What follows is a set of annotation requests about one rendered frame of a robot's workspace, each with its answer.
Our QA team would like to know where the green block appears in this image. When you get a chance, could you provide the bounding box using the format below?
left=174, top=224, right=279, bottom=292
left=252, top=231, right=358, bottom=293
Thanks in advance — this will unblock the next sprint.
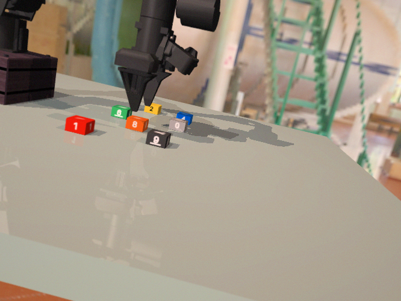
left=111, top=105, right=132, bottom=120

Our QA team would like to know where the pale pink digit block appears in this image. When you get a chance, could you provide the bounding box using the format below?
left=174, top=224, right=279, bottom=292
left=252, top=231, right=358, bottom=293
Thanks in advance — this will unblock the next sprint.
left=169, top=117, right=188, bottom=132

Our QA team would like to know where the red block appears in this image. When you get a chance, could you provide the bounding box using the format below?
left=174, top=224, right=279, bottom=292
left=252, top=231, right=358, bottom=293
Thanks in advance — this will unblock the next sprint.
left=65, top=116, right=95, bottom=135

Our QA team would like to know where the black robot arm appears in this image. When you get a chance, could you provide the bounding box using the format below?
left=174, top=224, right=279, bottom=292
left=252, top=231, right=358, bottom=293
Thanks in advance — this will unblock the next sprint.
left=0, top=0, right=220, bottom=75

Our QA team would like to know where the blue block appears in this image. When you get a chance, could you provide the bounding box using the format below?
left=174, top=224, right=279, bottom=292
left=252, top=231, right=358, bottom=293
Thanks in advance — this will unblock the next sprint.
left=176, top=112, right=193, bottom=125

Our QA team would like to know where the yellow block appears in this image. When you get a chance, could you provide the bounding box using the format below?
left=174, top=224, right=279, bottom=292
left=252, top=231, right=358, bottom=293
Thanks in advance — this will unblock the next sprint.
left=145, top=103, right=162, bottom=115

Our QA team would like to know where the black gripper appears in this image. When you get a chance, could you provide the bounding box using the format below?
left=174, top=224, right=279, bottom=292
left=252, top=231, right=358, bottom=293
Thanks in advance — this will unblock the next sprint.
left=114, top=16, right=175, bottom=112

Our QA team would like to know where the orange block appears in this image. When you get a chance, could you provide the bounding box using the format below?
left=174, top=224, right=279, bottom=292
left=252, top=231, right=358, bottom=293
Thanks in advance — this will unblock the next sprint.
left=125, top=115, right=149, bottom=132

